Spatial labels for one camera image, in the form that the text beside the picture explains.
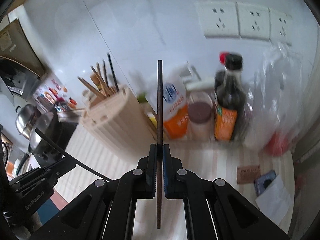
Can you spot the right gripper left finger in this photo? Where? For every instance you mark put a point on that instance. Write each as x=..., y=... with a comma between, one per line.
x=147, y=180

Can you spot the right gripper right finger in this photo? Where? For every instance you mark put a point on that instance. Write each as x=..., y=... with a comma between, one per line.
x=174, y=185

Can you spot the long dark brown chopstick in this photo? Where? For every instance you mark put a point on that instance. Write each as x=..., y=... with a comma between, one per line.
x=159, y=129

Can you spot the beige ribbed utensil holder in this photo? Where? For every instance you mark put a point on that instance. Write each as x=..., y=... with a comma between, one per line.
x=118, y=123

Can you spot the white orange seasoning bag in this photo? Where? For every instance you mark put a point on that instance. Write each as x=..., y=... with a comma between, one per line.
x=175, y=106

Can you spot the yellow green bottle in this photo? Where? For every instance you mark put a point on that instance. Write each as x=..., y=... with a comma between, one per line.
x=149, y=114

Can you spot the clear jar dark contents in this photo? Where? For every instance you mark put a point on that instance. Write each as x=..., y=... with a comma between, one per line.
x=200, y=111

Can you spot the soy sauce bottle orange label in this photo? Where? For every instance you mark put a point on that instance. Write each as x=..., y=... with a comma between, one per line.
x=229, y=98

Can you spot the steel pot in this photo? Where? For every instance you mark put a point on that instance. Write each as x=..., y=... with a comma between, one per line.
x=26, y=119

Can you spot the black wok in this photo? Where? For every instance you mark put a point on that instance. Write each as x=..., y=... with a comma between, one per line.
x=58, y=132

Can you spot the blue smartphone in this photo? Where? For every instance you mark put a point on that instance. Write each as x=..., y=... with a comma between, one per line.
x=261, y=183

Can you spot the striped table mat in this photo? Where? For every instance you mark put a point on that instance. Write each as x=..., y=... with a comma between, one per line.
x=214, y=205

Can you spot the chopsticks in holder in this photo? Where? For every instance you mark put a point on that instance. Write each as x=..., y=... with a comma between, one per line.
x=102, y=89

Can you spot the red item in bag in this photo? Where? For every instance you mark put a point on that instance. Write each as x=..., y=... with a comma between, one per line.
x=278, y=145

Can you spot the range hood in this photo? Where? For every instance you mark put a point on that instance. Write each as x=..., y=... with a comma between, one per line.
x=21, y=69

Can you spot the white plastic bag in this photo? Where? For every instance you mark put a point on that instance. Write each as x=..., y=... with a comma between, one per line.
x=277, y=97

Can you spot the red cap bottle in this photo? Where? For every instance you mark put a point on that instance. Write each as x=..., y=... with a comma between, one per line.
x=222, y=56

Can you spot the colourful wall stickers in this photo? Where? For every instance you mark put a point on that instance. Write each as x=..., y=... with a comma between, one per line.
x=53, y=93

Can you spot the wall power sockets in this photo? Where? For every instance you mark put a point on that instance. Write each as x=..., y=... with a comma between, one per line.
x=244, y=20

